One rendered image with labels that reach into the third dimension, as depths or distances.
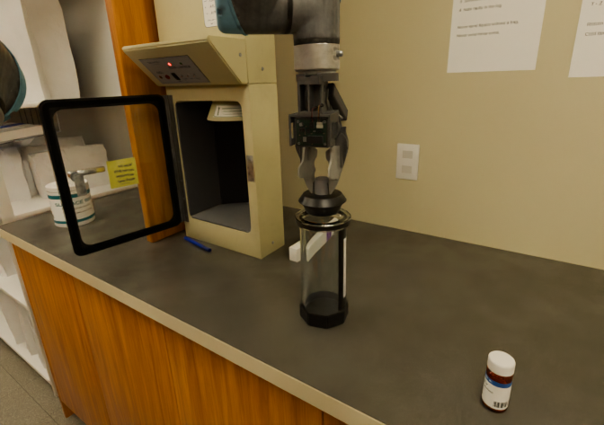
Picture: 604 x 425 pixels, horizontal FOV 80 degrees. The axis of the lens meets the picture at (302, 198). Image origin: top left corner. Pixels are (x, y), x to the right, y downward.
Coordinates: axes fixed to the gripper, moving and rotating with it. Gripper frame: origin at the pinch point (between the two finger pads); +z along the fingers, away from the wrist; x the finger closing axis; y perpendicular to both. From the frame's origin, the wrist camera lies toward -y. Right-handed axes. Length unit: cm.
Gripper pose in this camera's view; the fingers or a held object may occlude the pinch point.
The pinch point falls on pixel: (322, 185)
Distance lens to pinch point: 68.6
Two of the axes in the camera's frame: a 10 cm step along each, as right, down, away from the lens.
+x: 9.5, 0.7, -3.2
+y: -3.3, 3.0, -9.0
